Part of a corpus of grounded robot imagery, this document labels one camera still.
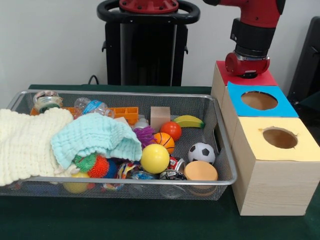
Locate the smooth orange-red ball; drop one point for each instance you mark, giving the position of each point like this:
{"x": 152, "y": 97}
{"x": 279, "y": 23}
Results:
{"x": 171, "y": 130}

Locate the black panel stand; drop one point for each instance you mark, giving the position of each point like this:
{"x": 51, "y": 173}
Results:
{"x": 307, "y": 62}

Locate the dark green table cloth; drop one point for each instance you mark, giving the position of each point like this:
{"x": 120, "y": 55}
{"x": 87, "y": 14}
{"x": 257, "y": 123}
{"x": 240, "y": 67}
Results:
{"x": 125, "y": 220}
{"x": 311, "y": 105}

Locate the small soccer ball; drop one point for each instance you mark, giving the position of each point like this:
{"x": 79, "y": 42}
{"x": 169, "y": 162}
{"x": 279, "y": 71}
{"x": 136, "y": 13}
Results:
{"x": 201, "y": 153}

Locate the round container with orange lid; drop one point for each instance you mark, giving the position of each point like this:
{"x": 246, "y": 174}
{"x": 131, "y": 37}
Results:
{"x": 201, "y": 171}

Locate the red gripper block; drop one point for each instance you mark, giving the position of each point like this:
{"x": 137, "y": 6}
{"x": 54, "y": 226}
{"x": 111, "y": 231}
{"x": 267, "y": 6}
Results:
{"x": 246, "y": 66}

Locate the smooth yellow ball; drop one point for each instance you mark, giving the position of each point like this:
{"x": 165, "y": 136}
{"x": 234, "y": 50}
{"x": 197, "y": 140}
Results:
{"x": 155, "y": 158}

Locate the mint green knitted cloth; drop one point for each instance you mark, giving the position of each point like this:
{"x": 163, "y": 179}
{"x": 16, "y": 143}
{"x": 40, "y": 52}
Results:
{"x": 100, "y": 135}

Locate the cream knitted cloth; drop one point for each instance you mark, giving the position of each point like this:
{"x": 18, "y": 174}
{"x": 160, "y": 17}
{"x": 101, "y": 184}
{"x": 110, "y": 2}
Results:
{"x": 25, "y": 145}

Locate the plain wooden cube block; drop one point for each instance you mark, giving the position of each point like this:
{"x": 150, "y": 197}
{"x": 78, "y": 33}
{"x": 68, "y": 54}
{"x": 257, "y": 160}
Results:
{"x": 160, "y": 117}

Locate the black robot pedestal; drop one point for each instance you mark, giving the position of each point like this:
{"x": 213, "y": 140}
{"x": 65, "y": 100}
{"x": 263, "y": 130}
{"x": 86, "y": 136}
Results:
{"x": 150, "y": 50}

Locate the shallow metal mesh bin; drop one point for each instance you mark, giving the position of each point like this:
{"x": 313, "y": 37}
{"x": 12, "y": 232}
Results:
{"x": 195, "y": 140}

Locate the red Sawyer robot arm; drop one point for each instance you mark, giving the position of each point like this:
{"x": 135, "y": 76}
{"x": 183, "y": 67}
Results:
{"x": 250, "y": 25}

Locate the orange toy brick plate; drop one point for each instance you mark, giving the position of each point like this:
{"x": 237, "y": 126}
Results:
{"x": 127, "y": 112}

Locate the small orange basketball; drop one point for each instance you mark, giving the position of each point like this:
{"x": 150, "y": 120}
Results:
{"x": 163, "y": 141}

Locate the red robot base flange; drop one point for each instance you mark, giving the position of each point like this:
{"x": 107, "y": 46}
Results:
{"x": 148, "y": 6}

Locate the wooden box with three holes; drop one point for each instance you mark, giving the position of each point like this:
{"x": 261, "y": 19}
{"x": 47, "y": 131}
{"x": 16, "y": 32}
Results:
{"x": 275, "y": 190}

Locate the yellow toy banana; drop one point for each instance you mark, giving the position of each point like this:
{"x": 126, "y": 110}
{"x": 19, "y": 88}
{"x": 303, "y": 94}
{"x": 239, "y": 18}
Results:
{"x": 188, "y": 121}

